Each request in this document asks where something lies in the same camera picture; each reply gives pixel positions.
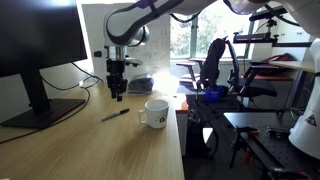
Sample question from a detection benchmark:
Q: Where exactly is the black optical breadboard table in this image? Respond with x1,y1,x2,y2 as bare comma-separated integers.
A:
224,112,320,180

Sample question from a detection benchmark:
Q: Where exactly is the blue round object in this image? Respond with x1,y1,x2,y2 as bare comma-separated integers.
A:
205,86,222,103

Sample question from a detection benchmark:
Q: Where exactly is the black monitor cable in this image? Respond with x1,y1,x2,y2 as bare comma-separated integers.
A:
0,62,105,145

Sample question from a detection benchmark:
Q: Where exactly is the black clamp with orange handle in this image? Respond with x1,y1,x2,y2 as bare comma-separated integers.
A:
229,126,260,169

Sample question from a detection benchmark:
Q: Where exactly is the black monitor stand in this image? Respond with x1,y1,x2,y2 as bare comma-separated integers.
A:
1,70,85,129

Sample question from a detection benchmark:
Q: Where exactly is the white whiteboard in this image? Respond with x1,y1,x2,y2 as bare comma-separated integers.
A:
82,1,170,79

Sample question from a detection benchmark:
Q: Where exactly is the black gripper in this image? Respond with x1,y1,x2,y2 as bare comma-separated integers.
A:
107,59,127,102

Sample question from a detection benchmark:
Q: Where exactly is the black camera mount rig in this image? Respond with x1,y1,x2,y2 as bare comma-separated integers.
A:
233,6,311,47

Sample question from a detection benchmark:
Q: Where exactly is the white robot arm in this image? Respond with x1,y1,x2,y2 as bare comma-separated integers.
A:
103,0,320,159

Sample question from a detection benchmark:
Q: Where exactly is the black computer monitor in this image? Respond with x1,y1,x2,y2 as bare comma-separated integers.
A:
0,0,87,77

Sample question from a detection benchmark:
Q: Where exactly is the black and silver pen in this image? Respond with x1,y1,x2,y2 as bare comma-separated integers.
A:
101,108,130,122

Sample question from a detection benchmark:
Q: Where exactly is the black jacket on chair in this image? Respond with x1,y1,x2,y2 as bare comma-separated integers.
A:
200,38,225,88

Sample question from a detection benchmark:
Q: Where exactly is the white ceramic mug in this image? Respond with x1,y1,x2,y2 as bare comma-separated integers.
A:
138,99,169,129

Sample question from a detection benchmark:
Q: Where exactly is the black office chair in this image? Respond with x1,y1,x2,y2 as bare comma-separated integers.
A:
225,40,277,102

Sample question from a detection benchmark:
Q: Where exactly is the dark red bag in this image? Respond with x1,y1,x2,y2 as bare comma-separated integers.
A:
259,53,294,76

